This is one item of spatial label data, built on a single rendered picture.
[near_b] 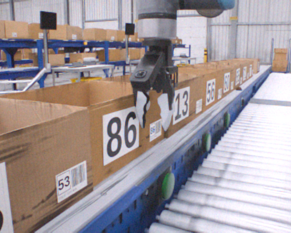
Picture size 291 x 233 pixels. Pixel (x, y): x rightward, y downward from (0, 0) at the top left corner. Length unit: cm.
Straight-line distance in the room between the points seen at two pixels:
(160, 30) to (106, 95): 41
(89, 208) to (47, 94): 45
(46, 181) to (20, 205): 6
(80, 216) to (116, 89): 55
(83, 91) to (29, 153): 59
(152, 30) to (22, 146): 37
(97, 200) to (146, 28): 38
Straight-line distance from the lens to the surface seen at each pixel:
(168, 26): 66
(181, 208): 81
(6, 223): 45
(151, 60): 65
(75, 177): 53
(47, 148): 47
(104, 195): 56
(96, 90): 101
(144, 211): 76
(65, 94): 94
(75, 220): 49
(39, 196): 48
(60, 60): 672
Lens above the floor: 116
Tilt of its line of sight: 13 degrees down
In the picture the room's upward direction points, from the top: straight up
